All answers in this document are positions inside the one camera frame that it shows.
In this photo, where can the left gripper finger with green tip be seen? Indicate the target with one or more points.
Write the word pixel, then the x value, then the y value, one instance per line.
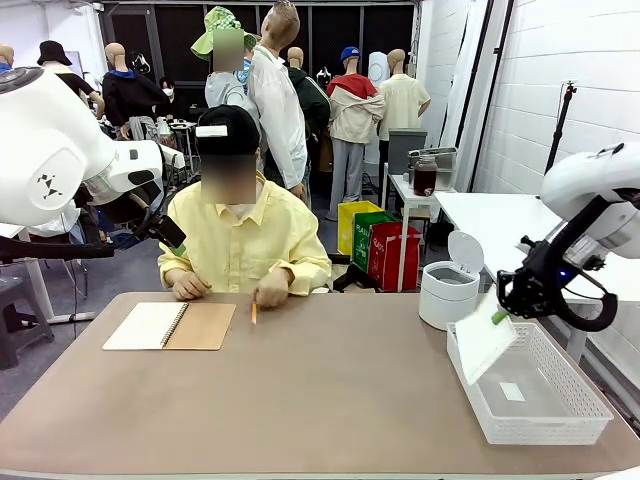
pixel 165 237
pixel 174 231

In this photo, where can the right gripper finger with green tip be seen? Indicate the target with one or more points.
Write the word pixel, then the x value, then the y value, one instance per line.
pixel 504 282
pixel 517 307

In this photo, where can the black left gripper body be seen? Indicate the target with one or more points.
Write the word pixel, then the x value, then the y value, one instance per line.
pixel 137 210

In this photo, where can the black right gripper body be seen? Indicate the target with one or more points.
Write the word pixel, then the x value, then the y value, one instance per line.
pixel 545 280

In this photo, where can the white paper sheet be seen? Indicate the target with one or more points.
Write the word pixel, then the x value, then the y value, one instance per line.
pixel 482 340

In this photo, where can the spiral notebook brown cover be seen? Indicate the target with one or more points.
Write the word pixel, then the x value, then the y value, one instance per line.
pixel 200 327

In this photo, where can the orange pencil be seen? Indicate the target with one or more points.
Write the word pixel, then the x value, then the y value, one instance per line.
pixel 254 315

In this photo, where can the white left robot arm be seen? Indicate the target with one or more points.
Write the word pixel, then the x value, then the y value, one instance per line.
pixel 40 140

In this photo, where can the person's right hand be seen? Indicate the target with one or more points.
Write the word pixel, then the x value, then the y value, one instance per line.
pixel 192 286

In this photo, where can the person's left hand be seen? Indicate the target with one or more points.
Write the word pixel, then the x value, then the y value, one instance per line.
pixel 275 290

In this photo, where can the white round trash can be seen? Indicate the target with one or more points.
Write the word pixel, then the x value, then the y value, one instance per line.
pixel 447 300

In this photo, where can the large white table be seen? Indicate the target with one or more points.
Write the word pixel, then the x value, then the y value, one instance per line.
pixel 500 220

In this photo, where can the person in yellow shirt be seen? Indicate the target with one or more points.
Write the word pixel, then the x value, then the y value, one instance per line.
pixel 250 240

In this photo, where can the white sticker label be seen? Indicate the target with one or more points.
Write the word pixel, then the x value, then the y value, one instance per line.
pixel 511 391

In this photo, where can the red recycling bag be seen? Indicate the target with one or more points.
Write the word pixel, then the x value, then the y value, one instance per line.
pixel 395 270

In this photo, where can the mannequin in black hoodie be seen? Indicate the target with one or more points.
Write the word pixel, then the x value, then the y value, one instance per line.
pixel 130 95

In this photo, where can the background person with mask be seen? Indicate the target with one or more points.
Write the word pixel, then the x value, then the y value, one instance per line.
pixel 172 100

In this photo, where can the white perforated plastic basket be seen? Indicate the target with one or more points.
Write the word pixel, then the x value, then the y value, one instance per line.
pixel 500 425

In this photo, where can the black baseball cap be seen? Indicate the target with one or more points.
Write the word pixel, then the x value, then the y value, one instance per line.
pixel 232 125

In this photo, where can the white desk with legs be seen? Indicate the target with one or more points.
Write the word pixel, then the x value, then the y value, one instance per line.
pixel 39 287

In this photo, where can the metal tray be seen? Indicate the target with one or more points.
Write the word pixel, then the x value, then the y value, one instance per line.
pixel 445 154

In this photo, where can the mannequin in dark top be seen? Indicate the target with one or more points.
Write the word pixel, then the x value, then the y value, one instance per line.
pixel 75 82

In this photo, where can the small white side table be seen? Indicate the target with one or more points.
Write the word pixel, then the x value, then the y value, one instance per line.
pixel 397 185

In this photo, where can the mannequin in gray shirt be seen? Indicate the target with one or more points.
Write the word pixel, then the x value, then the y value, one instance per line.
pixel 225 92

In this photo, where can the green recycling bag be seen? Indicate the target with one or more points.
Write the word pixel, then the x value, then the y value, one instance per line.
pixel 362 240

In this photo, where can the black chair base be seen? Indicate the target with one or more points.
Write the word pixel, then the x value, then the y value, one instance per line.
pixel 352 280

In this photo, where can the gray plastic stool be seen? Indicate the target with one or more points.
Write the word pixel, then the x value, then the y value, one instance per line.
pixel 20 320

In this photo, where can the black tripod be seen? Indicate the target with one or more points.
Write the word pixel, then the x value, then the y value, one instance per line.
pixel 562 120

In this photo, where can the tall mannequin white shirt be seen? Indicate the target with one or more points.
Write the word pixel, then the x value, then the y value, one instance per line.
pixel 275 100

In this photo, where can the gray box bin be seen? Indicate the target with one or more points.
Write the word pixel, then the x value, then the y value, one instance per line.
pixel 407 145

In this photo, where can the black bucket hat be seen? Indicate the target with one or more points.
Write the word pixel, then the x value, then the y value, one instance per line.
pixel 52 52

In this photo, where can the mannequin dark green jacket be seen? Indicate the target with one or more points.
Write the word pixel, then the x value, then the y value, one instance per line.
pixel 312 100

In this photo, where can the green checked sun hat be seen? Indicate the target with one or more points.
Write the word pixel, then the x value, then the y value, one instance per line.
pixel 215 22

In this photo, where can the mannequin cream shirt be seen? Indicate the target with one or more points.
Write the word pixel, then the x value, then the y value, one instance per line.
pixel 402 100

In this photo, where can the mannequin red beige jacket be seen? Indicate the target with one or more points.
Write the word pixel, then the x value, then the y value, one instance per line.
pixel 352 110

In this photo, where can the white tower fan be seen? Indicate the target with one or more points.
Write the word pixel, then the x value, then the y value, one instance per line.
pixel 377 70

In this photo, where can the blue baseball cap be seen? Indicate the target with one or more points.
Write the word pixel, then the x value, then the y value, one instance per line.
pixel 350 52

